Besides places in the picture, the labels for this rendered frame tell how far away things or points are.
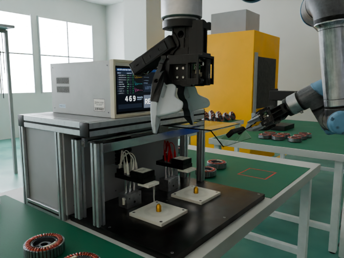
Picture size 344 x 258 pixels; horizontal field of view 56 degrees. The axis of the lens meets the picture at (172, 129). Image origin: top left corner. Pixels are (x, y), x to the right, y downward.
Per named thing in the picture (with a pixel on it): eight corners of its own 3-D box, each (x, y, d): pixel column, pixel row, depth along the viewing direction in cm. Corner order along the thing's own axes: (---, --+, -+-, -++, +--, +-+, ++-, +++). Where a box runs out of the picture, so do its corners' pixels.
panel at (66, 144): (178, 174, 167) (178, 116, 162) (67, 215, 115) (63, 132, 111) (176, 173, 167) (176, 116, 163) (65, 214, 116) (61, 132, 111)
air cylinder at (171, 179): (178, 187, 145) (178, 175, 145) (168, 192, 139) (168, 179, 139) (169, 185, 148) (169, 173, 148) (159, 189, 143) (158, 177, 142)
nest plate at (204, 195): (220, 194, 136) (220, 191, 136) (201, 205, 125) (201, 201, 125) (191, 187, 146) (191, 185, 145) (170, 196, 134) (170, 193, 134)
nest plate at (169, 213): (187, 212, 118) (187, 209, 117) (161, 227, 106) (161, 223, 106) (156, 203, 127) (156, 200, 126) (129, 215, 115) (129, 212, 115)
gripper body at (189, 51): (197, 88, 55) (197, 15, 53) (154, 88, 59) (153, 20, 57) (214, 88, 62) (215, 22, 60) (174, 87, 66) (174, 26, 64)
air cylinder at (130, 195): (141, 203, 126) (141, 190, 126) (127, 209, 121) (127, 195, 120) (132, 200, 129) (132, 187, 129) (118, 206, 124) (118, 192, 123)
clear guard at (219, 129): (251, 138, 137) (252, 124, 136) (223, 147, 118) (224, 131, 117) (188, 131, 156) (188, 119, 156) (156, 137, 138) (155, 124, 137)
